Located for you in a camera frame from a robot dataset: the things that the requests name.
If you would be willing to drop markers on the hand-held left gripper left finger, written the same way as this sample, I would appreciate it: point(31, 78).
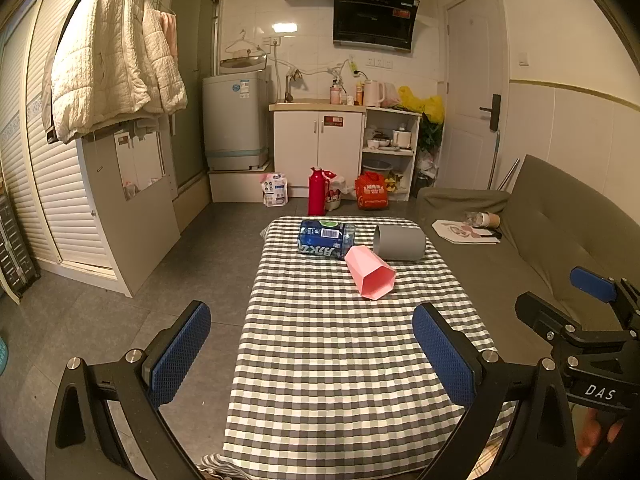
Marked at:
point(180, 355)

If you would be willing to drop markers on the white cartoon print bag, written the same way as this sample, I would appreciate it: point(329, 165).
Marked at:
point(337, 192)

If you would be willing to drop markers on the glass shower door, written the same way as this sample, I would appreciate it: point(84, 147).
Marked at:
point(192, 85)

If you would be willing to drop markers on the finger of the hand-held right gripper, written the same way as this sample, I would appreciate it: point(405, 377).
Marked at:
point(545, 317)
point(592, 284)

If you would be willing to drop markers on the pink garment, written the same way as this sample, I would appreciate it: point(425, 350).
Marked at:
point(170, 35)

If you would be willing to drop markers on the black folding ladder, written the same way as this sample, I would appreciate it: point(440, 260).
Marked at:
point(15, 250)

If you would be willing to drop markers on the white light switch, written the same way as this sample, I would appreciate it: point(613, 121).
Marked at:
point(523, 58)

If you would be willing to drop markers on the white open shelf unit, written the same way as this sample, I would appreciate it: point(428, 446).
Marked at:
point(412, 160)

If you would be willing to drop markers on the person's right hand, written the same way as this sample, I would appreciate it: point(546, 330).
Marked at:
point(590, 432)

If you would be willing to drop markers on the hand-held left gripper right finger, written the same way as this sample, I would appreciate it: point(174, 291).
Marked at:
point(444, 360)

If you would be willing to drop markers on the pink hexagonal cup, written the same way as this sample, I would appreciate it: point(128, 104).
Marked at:
point(370, 270)

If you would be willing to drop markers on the white basin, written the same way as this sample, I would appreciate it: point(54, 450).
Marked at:
point(242, 63)

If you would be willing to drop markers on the metal faucet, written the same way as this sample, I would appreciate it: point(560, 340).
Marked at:
point(290, 85)

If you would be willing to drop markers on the white louvred wardrobe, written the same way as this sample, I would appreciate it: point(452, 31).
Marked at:
point(65, 200)

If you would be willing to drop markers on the white platform step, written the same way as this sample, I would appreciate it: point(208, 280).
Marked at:
point(240, 185)

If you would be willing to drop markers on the white printed paper card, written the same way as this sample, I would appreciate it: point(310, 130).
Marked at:
point(462, 234)

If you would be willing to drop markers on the pink bottle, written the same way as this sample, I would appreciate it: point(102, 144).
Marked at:
point(335, 96)

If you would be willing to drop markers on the grey cup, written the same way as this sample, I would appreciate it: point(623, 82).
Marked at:
point(400, 242)

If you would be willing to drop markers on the white power strip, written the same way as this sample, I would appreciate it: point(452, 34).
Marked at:
point(354, 67)

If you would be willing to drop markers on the yellow plastic bag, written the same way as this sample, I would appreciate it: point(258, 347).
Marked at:
point(425, 105)

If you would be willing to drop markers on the white electric kettle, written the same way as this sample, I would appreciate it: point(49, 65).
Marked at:
point(372, 95)

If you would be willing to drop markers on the clear plastic bottle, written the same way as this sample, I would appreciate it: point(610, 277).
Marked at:
point(474, 218)

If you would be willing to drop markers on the white refill pouch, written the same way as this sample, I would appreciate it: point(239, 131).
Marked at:
point(275, 190)

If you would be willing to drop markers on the white puffer jacket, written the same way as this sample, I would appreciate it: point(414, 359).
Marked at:
point(110, 60)

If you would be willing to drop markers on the white washing machine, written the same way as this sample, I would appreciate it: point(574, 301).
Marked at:
point(234, 120)

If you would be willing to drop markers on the white door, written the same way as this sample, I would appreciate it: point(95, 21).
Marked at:
point(470, 85)

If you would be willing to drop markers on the red shopping bag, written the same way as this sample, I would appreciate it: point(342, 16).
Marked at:
point(372, 192)

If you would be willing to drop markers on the white small cooker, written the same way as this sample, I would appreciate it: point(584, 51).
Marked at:
point(401, 139)

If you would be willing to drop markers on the green plant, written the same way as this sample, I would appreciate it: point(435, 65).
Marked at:
point(431, 137)

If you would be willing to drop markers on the olive green sofa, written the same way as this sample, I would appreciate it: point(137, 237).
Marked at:
point(540, 230)

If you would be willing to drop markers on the red thermos flask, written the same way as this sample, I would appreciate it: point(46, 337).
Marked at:
point(316, 192)

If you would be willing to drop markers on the orange bottle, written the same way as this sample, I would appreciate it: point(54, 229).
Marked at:
point(359, 95)

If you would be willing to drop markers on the checkered tablecloth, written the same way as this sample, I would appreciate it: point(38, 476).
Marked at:
point(340, 360)

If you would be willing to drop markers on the black range hood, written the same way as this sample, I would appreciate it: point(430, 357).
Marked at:
point(375, 15)

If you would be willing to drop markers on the wall socket row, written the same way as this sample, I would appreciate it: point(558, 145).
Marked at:
point(380, 63)

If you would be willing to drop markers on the white sink cabinet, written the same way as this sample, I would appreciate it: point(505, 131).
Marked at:
point(317, 150)

